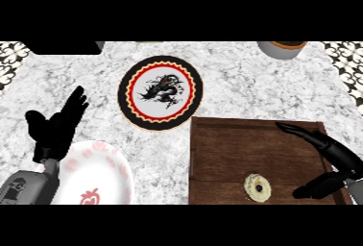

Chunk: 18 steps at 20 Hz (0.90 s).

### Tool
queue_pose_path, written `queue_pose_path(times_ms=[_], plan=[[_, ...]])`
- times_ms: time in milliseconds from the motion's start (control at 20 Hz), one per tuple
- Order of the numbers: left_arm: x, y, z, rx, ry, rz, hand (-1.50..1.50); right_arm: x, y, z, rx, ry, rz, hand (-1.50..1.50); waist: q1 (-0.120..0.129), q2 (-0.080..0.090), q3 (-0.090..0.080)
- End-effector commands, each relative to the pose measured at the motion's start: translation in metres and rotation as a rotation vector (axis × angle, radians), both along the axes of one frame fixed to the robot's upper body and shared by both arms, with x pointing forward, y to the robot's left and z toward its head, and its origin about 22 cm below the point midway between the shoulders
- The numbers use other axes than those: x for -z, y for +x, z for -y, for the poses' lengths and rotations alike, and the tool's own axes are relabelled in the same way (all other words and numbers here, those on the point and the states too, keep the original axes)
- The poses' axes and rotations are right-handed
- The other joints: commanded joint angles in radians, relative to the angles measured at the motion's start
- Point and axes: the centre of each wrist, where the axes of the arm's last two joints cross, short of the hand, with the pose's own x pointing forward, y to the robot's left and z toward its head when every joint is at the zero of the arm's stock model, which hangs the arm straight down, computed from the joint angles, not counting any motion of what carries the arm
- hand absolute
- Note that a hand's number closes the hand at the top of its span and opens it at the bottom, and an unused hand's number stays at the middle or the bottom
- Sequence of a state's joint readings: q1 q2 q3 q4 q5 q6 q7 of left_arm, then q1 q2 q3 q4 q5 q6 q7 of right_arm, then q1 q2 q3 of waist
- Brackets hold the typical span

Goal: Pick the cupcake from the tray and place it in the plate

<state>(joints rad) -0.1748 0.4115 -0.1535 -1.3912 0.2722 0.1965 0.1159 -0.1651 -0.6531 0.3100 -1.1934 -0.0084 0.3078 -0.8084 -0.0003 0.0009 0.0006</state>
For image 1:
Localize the black appliance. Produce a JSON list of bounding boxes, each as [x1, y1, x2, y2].
[[25, 40, 104, 56]]

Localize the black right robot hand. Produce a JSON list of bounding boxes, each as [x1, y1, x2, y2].
[[274, 121, 363, 200]]

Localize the white plate with pink strawberry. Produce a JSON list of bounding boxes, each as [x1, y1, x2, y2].
[[35, 139, 135, 206]]

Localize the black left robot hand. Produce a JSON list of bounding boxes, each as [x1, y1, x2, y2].
[[23, 85, 91, 162]]

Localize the grey pot with orange rim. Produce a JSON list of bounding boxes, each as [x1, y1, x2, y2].
[[256, 40, 308, 61]]

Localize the black rimmed dragon plate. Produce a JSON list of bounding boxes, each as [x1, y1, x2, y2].
[[116, 55, 203, 132]]

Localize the brown wooden tray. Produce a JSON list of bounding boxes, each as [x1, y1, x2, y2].
[[187, 116, 354, 206]]

